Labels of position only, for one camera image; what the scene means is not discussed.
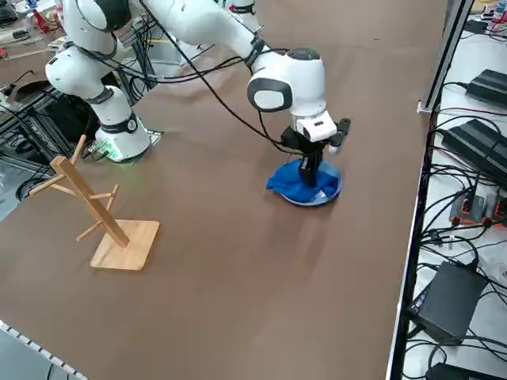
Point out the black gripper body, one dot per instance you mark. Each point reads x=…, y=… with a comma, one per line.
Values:
x=295, y=142

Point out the blue cloth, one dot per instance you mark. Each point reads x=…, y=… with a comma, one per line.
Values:
x=289, y=180

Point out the light blue plastic plate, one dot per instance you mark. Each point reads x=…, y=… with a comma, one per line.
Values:
x=326, y=194

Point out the orange grey electronic module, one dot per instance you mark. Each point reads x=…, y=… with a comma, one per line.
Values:
x=469, y=207
x=497, y=207

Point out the black power adapter brick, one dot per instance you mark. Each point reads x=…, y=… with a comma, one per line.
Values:
x=475, y=142
x=489, y=85

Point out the large black power box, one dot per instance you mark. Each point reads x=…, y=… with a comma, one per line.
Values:
x=447, y=301

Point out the wooden cup rack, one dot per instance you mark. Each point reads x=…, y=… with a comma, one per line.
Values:
x=126, y=245

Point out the green circuit board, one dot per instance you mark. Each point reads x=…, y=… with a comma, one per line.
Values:
x=99, y=149

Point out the small black adapter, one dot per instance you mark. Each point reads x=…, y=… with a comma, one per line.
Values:
x=477, y=25

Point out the black device box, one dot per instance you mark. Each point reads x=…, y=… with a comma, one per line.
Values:
x=455, y=374

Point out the red plastic object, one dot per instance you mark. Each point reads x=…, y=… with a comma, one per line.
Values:
x=40, y=20

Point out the grey panel with slotted edge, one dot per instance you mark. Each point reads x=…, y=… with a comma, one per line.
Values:
x=16, y=364

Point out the aluminium frame post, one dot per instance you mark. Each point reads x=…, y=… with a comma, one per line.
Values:
x=443, y=59

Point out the black metal equipment frame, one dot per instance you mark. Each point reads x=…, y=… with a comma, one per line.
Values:
x=67, y=118

